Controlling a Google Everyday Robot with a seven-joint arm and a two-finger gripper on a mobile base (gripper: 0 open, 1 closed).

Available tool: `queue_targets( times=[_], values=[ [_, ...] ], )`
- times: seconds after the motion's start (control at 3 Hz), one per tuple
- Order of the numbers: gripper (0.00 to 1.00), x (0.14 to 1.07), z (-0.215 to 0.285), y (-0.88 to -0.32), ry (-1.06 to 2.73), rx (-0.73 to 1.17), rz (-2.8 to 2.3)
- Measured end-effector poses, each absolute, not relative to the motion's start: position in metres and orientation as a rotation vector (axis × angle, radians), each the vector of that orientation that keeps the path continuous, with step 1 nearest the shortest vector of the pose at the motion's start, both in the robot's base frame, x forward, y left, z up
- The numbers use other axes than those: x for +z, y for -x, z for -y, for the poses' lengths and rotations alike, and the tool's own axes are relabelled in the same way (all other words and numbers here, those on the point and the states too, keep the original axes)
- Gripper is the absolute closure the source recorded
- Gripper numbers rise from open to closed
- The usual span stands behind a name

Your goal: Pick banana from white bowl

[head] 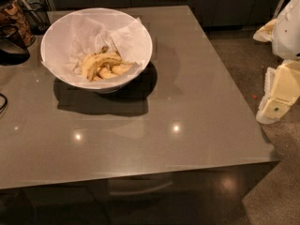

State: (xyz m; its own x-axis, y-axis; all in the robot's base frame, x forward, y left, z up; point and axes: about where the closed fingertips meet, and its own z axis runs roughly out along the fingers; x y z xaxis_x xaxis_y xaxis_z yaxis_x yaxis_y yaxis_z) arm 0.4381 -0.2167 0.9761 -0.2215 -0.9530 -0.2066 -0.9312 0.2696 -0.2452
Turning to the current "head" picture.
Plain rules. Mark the yellow banana bunch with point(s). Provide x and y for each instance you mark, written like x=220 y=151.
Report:
x=104 y=64

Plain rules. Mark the black kettle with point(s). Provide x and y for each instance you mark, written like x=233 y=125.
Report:
x=13 y=51

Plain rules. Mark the white paper liner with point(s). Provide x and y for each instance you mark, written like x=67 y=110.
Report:
x=81 y=35

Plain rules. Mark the white bowl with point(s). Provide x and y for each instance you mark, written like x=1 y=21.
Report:
x=62 y=35

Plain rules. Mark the glass jar with snacks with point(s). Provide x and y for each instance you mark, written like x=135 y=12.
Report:
x=12 y=13

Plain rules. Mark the black wire rack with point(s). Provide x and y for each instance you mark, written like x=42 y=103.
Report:
x=37 y=16

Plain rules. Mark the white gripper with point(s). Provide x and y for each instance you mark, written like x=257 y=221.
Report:
x=288 y=35

